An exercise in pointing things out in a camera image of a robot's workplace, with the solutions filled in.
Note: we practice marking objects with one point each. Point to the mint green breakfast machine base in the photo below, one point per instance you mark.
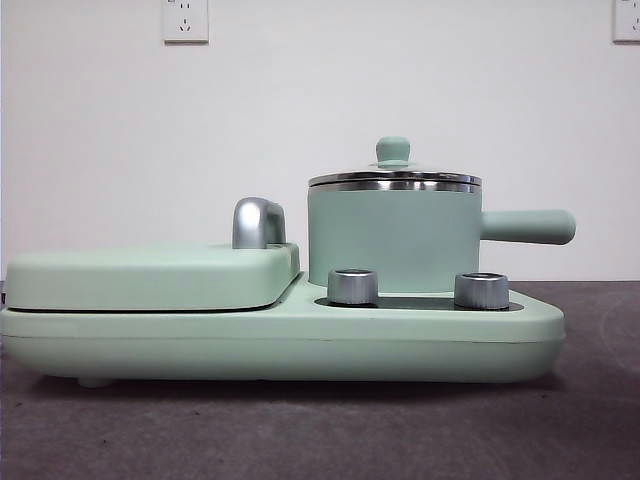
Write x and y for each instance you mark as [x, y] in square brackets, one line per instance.
[450, 345]

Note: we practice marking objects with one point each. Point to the glass lid with green knob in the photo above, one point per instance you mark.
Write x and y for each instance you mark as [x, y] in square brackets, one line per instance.
[391, 150]

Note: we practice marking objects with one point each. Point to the silver control knob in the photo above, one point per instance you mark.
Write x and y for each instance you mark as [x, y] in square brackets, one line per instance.
[352, 289]
[481, 291]

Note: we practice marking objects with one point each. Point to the mint green hinged griddle cover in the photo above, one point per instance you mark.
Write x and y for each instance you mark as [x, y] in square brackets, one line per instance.
[125, 275]

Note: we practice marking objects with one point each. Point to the white wall socket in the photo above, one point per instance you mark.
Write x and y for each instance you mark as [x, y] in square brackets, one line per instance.
[627, 20]
[185, 22]

